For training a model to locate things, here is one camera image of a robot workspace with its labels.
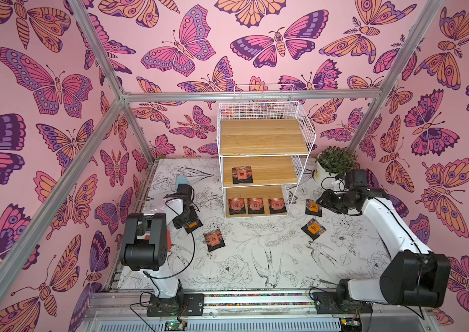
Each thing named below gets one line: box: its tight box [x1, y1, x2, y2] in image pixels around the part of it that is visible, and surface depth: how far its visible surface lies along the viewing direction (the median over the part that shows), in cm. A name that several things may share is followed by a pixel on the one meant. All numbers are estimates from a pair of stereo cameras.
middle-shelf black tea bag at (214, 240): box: [202, 228, 226, 253], surface depth 91 cm
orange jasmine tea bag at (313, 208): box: [305, 198, 323, 218], surface depth 100 cm
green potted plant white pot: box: [312, 145, 358, 185], surface depth 96 cm
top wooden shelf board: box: [220, 118, 309, 156], surface depth 71 cm
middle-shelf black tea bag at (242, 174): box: [231, 166, 254, 184], surface depth 83 cm
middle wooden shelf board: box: [223, 156, 298, 187], surface depth 84 cm
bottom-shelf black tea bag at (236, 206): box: [228, 197, 247, 216], surface depth 101 cm
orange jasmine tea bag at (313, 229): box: [300, 218, 328, 241], surface depth 94 cm
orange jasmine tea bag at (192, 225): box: [184, 218, 203, 234], surface depth 94 cm
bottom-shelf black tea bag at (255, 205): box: [246, 197, 265, 215], surface depth 101 cm
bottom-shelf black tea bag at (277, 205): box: [267, 197, 288, 215], surface depth 100 cm
